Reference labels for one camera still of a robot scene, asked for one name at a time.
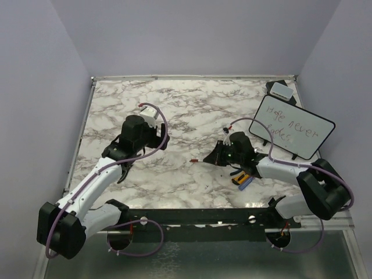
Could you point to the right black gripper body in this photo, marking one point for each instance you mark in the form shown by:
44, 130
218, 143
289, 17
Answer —
236, 158

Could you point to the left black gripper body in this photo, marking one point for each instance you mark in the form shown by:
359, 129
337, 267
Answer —
150, 139

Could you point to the white red marker pen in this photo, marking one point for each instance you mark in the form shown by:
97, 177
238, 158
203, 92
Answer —
200, 161

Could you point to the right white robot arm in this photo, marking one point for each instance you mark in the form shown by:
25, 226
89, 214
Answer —
322, 193

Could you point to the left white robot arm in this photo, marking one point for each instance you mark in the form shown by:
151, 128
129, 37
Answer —
64, 226

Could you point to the black framed whiteboard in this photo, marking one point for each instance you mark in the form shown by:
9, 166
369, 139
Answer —
294, 129

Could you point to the yellow utility knife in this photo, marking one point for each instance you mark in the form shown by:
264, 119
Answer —
239, 179

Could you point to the red blue screwdriver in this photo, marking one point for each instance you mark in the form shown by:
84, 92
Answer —
242, 186

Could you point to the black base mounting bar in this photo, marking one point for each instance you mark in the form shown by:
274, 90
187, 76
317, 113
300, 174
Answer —
201, 225

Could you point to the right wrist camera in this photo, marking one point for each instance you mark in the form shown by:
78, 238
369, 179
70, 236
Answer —
228, 131

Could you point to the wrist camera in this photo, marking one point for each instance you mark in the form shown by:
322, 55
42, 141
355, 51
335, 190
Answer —
150, 115
228, 131

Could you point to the blue handled pliers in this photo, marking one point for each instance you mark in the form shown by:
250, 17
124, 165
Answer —
237, 172

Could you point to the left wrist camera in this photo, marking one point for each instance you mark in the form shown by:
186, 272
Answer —
150, 115

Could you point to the white network switch box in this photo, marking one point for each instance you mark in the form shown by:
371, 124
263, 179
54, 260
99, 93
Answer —
281, 91

